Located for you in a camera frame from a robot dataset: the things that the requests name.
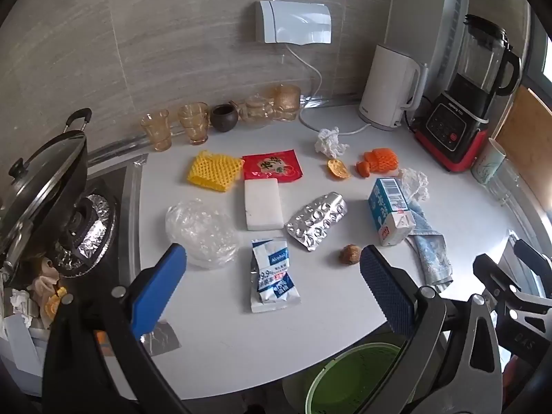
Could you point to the blue patterned cloth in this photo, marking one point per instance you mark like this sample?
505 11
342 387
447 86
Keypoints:
431 254

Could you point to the white waste bin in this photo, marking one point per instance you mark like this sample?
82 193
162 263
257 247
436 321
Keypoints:
21 336

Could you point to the white wall socket cover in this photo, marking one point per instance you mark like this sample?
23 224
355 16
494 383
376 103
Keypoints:
293 21

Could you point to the black stove top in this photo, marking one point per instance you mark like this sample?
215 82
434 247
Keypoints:
110 183

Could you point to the red snack packet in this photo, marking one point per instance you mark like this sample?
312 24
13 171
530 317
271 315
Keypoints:
271 166

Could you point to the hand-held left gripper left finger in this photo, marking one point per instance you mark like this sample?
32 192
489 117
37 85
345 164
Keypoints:
159 287

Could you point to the white foam block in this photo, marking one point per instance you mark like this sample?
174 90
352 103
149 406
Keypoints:
263 203

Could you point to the small orange peel piece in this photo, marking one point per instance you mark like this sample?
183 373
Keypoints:
363 170

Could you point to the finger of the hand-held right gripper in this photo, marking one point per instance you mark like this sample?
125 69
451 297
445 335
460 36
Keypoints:
534 261
496 278

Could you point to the white tissue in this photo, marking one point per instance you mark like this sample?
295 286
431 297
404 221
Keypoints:
415 181
330 142

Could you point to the clear plastic wrap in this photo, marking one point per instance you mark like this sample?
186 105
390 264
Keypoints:
200 233

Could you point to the orange foam fruit net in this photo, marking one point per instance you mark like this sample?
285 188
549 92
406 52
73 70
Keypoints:
381 159

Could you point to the wooden cutting board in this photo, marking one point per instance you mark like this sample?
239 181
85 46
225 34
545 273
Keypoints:
526 129

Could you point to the black red blender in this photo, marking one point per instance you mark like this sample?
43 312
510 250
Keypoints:
453 118

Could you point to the glass wok lid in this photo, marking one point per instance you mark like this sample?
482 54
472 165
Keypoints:
45 170

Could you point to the foil-lined stove burner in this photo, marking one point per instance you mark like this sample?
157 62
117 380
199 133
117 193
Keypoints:
92 228

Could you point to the small brown clay pot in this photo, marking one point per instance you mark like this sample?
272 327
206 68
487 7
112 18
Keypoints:
223 117

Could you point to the silver blister pack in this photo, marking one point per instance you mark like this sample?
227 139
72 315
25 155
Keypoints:
317 221

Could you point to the white blue wipe packet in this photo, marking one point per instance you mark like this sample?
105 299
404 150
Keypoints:
272 278

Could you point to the green waste bin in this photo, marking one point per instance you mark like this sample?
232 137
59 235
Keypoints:
358 366

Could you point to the clear glass cup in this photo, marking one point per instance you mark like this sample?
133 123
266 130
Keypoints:
509 185

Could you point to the blue white milk carton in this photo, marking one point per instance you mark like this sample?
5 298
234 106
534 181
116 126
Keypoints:
388 207

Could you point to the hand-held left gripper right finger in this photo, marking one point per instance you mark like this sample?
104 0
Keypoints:
388 293

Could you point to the clear glass teapot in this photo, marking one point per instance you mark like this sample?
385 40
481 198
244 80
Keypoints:
255 112

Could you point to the brown nut shell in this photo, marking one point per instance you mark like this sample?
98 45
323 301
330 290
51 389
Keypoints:
349 254

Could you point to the yellow foam fruit net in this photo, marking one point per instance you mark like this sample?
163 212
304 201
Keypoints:
213 171

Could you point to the silver foil tape piece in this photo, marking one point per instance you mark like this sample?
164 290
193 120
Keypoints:
163 338

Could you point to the black wok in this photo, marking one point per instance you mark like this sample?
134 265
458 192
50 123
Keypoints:
76 185

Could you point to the amber ribbed glass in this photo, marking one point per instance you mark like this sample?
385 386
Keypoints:
287 102

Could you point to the amber drinking glass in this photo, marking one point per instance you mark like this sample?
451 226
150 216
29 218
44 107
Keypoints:
156 131
194 123

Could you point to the white paper cup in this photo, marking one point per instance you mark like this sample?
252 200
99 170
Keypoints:
487 163

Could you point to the orange peel half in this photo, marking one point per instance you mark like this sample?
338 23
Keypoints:
336 169

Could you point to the white electric kettle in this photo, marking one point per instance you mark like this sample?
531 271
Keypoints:
386 90

